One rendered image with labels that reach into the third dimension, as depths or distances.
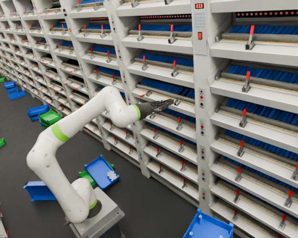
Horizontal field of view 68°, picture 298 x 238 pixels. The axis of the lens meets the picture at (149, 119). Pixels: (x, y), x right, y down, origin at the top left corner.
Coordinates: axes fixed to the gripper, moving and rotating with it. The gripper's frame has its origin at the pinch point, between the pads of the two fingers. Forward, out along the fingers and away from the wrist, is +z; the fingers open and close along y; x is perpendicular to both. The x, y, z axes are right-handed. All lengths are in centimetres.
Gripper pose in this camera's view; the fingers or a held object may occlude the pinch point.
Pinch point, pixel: (168, 102)
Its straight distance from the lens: 135.4
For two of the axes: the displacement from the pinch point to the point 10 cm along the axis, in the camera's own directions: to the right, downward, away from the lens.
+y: 6.7, 2.9, -6.8
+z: 7.4, -2.6, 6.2
